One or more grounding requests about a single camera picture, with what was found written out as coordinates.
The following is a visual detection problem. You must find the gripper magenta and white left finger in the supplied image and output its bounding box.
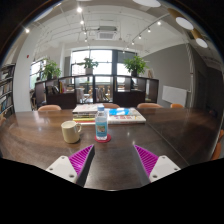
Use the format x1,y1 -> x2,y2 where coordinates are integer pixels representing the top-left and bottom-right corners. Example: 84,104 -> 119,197
47,145 -> 95,187

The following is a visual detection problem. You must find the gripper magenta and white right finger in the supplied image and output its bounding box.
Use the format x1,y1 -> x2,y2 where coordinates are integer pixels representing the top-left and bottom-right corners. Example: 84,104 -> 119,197
134,145 -> 180,183

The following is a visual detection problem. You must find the clear water bottle blue cap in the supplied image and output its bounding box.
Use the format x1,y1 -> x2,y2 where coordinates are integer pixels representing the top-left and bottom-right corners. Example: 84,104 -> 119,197
95,105 -> 108,139

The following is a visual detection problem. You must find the cream ceramic mug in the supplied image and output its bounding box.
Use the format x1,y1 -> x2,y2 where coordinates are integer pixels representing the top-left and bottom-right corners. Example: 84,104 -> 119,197
61,121 -> 82,143

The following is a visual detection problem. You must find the red round coaster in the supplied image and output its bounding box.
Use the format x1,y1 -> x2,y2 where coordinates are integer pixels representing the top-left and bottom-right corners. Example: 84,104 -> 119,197
95,134 -> 111,143

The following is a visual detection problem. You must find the stack of books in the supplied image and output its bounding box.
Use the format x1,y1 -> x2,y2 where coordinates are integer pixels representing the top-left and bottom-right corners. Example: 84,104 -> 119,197
72,104 -> 107,125

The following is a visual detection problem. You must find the large book blue cover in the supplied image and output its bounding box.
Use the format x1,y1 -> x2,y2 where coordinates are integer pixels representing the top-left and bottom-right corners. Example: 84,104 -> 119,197
106,108 -> 146,124

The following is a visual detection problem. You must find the tan chair back right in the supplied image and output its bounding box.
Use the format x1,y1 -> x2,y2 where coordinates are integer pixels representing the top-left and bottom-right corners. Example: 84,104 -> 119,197
137,103 -> 163,108

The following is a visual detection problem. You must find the tan chair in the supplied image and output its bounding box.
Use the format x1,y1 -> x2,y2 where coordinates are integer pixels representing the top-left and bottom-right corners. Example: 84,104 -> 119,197
103,103 -> 120,109
137,103 -> 163,108
38,105 -> 61,112

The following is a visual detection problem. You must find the tan chair back left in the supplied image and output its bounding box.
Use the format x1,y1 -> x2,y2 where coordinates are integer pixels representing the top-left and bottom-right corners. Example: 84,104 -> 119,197
38,105 -> 61,112

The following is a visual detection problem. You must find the orange chair far right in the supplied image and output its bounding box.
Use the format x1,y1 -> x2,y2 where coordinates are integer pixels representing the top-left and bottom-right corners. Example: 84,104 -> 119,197
170,104 -> 184,108

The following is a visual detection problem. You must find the orange chair at right edge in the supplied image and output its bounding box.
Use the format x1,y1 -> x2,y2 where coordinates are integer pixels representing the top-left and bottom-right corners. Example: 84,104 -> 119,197
211,129 -> 224,160

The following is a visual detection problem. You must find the tan chair back middle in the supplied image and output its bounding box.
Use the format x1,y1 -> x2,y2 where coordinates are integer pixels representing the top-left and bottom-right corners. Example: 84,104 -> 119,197
103,103 -> 120,109

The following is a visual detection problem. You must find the dark open shelving unit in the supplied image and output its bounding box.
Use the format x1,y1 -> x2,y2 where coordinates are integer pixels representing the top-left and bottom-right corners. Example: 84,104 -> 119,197
35,74 -> 159,109

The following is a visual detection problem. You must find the tall bookshelf at left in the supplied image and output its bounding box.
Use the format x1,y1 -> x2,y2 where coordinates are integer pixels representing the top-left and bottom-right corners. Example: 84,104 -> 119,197
0,64 -> 15,118

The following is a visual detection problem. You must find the left potted green plant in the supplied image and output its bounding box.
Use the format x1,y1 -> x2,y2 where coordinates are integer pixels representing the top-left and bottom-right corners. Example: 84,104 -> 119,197
42,59 -> 61,80

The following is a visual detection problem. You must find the potted green plant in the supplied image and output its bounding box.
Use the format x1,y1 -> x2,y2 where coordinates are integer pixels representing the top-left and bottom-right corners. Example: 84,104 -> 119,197
124,56 -> 148,77
42,59 -> 61,80
79,58 -> 98,75

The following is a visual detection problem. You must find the middle potted green plant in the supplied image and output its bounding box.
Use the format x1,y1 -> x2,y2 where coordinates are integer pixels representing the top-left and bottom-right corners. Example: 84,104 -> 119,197
79,58 -> 98,75

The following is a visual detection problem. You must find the right potted green plant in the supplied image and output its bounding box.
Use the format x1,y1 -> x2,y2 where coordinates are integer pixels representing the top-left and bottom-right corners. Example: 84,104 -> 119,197
124,56 -> 148,77

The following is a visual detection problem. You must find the ceiling air conditioner unit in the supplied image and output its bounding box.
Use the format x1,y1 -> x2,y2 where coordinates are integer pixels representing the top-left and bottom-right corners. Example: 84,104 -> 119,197
96,26 -> 117,40

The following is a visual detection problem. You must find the white board against wall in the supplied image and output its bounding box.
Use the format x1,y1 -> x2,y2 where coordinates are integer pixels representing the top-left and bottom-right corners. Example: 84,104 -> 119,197
162,86 -> 187,106

